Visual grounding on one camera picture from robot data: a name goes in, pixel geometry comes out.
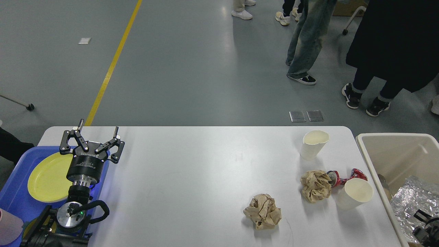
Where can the aluminium foil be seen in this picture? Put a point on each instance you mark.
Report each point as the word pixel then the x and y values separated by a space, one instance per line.
pixel 415 194

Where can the beige plastic bin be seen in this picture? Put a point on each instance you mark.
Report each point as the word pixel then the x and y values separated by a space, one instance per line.
pixel 397 156

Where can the grey mug yellow inside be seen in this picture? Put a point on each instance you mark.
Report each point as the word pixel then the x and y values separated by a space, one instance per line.
pixel 30 224

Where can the pink cup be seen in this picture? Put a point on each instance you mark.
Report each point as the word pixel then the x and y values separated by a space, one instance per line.
pixel 10 227

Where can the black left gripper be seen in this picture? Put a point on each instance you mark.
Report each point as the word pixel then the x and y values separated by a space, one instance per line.
pixel 87 166

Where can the chair leg with caster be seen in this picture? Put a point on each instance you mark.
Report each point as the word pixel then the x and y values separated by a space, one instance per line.
pixel 28 106

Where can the yellow plate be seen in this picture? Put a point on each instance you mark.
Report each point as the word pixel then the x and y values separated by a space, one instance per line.
pixel 48 178

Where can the person in blue jeans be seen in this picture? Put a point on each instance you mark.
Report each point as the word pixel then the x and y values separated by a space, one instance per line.
pixel 307 39

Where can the cardboard box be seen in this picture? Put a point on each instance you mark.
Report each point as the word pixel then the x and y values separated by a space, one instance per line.
pixel 348 7

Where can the white paper cup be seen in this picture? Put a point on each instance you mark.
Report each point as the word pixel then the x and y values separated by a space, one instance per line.
pixel 355 192
pixel 312 143

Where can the white paper on floor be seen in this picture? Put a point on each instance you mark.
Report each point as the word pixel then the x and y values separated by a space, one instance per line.
pixel 85 40

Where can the floor socket plate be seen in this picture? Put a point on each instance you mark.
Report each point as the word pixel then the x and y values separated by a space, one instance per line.
pixel 315 116
pixel 297 116

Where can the pink plate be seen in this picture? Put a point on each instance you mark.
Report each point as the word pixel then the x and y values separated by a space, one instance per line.
pixel 52 199

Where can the person in black clothes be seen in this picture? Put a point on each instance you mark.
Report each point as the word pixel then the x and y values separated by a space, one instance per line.
pixel 397 41

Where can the brown paper ball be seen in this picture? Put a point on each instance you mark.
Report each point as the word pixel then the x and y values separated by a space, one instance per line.
pixel 316 185
pixel 263 212

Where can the blue plastic tray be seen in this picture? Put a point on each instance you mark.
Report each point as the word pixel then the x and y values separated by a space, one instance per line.
pixel 15 198

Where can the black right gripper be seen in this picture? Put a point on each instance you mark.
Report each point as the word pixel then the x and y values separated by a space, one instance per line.
pixel 428 236

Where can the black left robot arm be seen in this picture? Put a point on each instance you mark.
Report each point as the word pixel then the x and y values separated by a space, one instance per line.
pixel 67 225

